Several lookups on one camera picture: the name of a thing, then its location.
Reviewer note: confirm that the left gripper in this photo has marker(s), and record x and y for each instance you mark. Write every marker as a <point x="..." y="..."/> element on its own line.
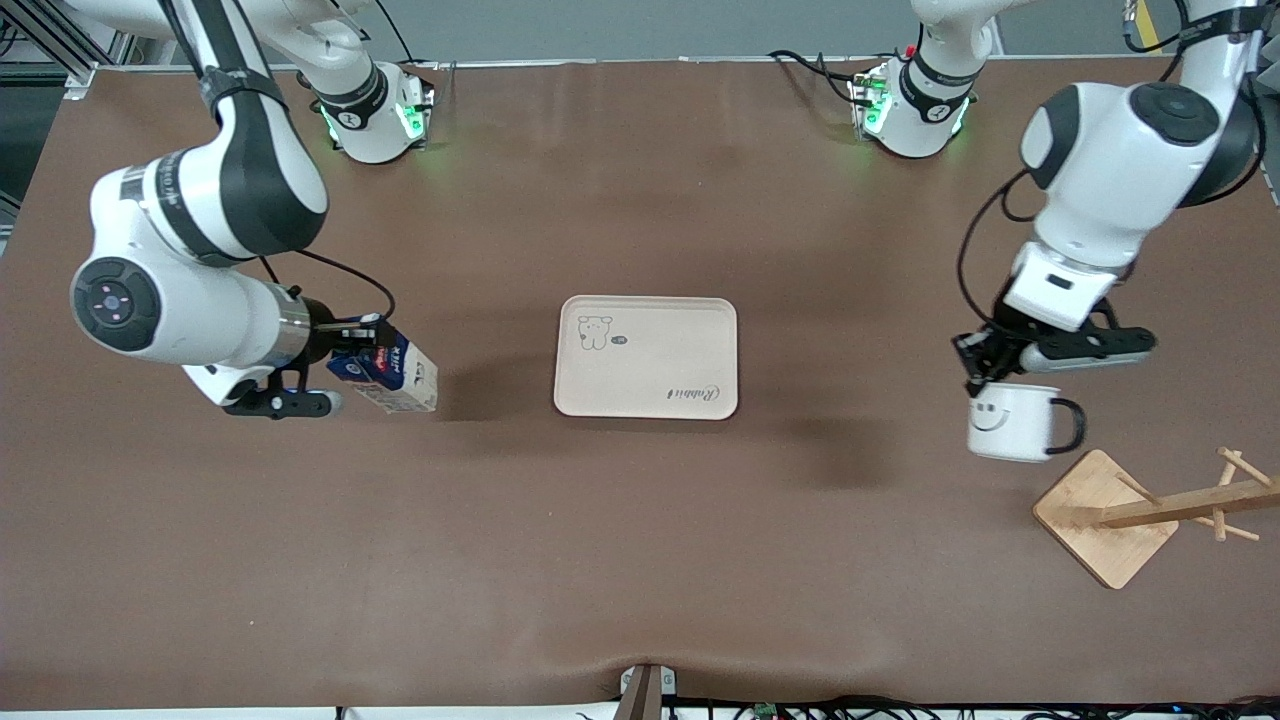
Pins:
<point x="985" y="349"/>

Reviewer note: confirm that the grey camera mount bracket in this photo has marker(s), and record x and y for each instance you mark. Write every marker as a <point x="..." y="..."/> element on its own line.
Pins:
<point x="645" y="690"/>

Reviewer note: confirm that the wooden mug rack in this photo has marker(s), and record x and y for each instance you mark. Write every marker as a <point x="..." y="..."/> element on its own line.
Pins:
<point x="1095" y="530"/>

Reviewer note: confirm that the blue white milk carton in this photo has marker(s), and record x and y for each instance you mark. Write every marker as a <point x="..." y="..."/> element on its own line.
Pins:
<point x="405" y="385"/>

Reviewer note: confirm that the cream rectangular tray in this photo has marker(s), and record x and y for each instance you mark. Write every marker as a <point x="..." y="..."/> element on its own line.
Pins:
<point x="645" y="360"/>

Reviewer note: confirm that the white smiley face cup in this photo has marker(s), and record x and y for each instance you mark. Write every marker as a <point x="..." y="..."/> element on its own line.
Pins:
<point x="1010" y="430"/>

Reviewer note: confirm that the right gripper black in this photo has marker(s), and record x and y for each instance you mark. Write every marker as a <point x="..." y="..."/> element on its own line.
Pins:
<point x="323" y="334"/>

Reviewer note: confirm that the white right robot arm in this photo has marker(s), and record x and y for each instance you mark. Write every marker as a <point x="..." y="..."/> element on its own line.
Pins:
<point x="250" y="170"/>

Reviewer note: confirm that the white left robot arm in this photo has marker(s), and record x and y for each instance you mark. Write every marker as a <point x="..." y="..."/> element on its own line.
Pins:
<point x="1110" y="150"/>

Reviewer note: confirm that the aluminium frame post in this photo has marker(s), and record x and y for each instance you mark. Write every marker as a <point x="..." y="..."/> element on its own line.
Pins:
<point x="60" y="45"/>

